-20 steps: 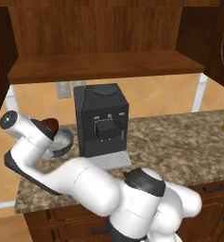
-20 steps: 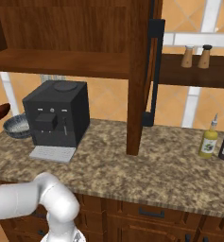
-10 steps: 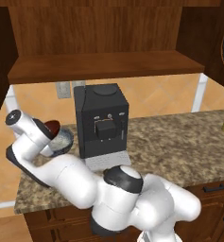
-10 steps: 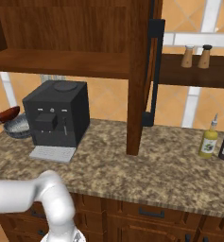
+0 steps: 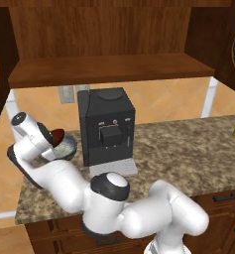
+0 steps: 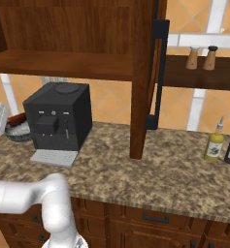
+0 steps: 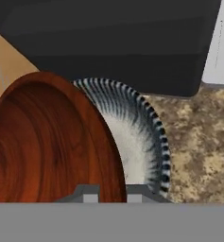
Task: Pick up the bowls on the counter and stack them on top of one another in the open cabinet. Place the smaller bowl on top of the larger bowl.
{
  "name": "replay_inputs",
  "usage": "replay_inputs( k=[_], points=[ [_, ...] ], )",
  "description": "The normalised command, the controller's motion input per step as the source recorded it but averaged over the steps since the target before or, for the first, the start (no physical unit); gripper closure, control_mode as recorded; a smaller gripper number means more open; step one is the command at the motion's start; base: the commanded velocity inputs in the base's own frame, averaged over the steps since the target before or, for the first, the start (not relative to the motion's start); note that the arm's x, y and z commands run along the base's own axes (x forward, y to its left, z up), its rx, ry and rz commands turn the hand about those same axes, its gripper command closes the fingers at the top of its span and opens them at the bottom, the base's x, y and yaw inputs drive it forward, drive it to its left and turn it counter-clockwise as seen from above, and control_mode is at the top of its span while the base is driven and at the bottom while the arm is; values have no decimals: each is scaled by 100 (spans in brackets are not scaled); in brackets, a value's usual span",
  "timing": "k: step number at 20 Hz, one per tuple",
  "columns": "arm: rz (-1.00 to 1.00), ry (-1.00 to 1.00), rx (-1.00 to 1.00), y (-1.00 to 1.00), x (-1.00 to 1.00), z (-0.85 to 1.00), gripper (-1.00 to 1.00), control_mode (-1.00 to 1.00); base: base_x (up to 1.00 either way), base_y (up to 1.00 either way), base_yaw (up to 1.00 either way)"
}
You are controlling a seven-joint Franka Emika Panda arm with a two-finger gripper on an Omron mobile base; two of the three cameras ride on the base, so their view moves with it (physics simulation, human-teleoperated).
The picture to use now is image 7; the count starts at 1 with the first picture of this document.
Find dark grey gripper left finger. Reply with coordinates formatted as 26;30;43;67
55;184;101;204

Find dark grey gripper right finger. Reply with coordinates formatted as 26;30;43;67
126;183;171;204

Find brown wooden bowl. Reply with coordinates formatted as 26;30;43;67
0;71;128;203

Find white black striped bowl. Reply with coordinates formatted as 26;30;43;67
71;77;172;200

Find black cabinet box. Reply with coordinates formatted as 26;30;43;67
0;0;223;98

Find white cabinet panel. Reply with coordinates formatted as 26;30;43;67
200;0;224;86

